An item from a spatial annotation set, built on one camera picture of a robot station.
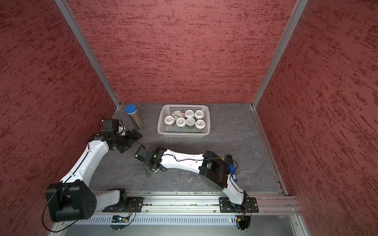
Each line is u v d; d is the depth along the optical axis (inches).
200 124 39.2
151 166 22.9
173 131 40.7
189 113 41.5
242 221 27.4
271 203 30.2
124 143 28.0
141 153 24.4
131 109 35.3
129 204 28.7
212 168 20.0
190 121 39.6
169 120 39.5
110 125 25.3
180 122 39.4
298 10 28.4
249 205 27.5
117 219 28.2
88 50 34.5
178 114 41.9
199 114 41.0
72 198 15.7
